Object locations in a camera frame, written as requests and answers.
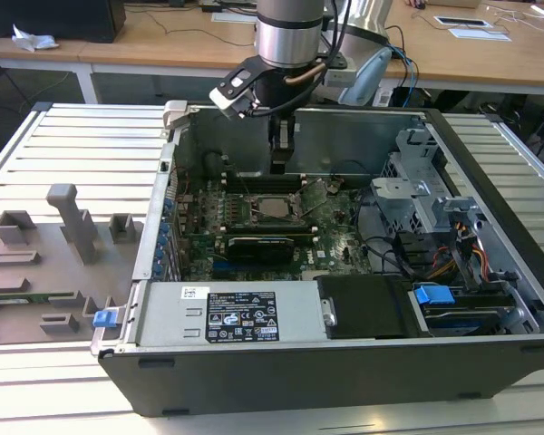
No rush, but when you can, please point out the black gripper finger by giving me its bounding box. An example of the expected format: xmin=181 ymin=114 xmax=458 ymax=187
xmin=267 ymin=115 xmax=297 ymax=177

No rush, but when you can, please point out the metal socket cover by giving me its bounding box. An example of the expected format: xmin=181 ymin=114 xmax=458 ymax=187
xmin=289 ymin=178 xmax=335 ymax=217

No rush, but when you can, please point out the silver square CPU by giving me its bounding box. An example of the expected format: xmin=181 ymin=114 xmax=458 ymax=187
xmin=257 ymin=198 xmax=292 ymax=218

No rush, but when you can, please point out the black RAM slot bank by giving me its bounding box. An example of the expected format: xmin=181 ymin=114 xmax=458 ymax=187
xmin=226 ymin=223 xmax=316 ymax=240
xmin=226 ymin=173 xmax=307 ymax=192

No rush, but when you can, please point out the CPU socket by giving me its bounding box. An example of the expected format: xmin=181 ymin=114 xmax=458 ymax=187
xmin=251 ymin=192 xmax=310 ymax=227

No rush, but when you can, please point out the white paper sheet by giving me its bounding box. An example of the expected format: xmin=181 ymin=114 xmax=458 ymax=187
xmin=448 ymin=26 xmax=512 ymax=43
xmin=211 ymin=11 xmax=259 ymax=24

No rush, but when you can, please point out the pale blue teach pendant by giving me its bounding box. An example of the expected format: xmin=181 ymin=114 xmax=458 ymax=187
xmin=337 ymin=47 xmax=393 ymax=106

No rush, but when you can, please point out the grey case latch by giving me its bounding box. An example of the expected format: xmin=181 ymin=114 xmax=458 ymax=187
xmin=162 ymin=100 xmax=192 ymax=133

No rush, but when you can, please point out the black graphics card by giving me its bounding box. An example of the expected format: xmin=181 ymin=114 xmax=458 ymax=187
xmin=226 ymin=234 xmax=296 ymax=266

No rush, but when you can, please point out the green motherboard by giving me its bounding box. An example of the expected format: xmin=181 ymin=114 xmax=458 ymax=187
xmin=174 ymin=176 xmax=377 ymax=282

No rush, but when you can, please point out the wooden desk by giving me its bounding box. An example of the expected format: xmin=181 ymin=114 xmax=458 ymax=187
xmin=0 ymin=0 xmax=544 ymax=105

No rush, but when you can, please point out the metal drive cage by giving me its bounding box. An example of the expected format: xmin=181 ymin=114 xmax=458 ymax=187
xmin=369 ymin=128 xmax=487 ymax=237

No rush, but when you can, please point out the black plastic shroud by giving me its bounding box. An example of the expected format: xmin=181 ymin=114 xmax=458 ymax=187
xmin=316 ymin=275 xmax=432 ymax=341

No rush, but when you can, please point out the silver power supply unit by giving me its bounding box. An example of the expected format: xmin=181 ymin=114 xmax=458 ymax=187
xmin=138 ymin=280 xmax=328 ymax=348

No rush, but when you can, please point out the hard disk in blue carrier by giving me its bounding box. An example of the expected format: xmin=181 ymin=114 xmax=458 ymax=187
xmin=413 ymin=283 xmax=519 ymax=337

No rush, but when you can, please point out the black open PC case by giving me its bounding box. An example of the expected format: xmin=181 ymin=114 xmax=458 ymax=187
xmin=90 ymin=100 xmax=544 ymax=417

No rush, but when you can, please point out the black box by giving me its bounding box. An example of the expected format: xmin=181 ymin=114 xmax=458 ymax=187
xmin=0 ymin=0 xmax=127 ymax=44

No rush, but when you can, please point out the crumpled white paper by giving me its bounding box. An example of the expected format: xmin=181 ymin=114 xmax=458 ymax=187
xmin=11 ymin=23 xmax=60 ymax=52

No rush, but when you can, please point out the grey parts rack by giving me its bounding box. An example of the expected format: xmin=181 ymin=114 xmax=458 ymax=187
xmin=0 ymin=183 xmax=146 ymax=346

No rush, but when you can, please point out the green RAM stick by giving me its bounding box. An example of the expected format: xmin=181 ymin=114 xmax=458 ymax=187
xmin=0 ymin=292 xmax=81 ymax=304

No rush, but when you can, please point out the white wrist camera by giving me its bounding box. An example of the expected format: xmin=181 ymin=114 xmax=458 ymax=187
xmin=324 ymin=63 xmax=359 ymax=88
xmin=208 ymin=56 xmax=260 ymax=121

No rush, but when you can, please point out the blue cable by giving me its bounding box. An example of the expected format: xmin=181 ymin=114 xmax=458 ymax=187
xmin=387 ymin=43 xmax=422 ymax=109

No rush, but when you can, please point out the orange yellow wire bundle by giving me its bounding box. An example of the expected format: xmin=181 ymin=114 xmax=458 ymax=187
xmin=434 ymin=244 xmax=490 ymax=278

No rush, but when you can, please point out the blue latch handle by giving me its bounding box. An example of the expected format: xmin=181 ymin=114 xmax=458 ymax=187
xmin=92 ymin=307 xmax=120 ymax=329

